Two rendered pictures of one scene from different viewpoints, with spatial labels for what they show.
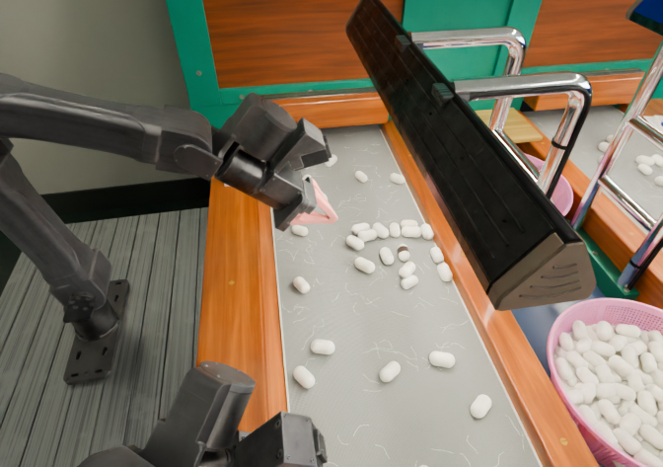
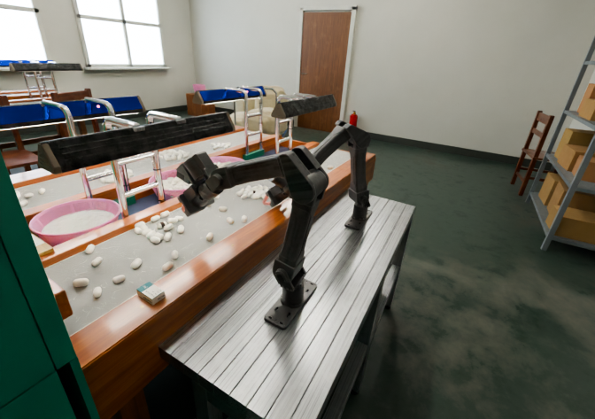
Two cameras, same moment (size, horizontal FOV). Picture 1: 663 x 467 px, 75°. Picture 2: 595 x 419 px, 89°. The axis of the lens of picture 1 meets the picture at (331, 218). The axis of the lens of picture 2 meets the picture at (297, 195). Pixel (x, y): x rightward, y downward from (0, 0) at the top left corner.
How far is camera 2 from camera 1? 1.26 m
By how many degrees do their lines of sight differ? 104
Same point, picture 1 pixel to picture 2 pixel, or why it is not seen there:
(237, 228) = (199, 265)
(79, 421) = (315, 271)
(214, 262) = (228, 256)
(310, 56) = not seen: outside the picture
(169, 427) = not seen: hidden behind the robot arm
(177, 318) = (257, 284)
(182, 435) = not seen: hidden behind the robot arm
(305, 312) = (220, 232)
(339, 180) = (104, 271)
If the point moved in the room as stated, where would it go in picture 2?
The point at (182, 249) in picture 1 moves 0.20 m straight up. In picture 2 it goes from (219, 323) to (214, 262)
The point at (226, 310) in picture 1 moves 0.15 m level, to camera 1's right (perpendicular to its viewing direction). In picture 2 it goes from (245, 238) to (218, 221)
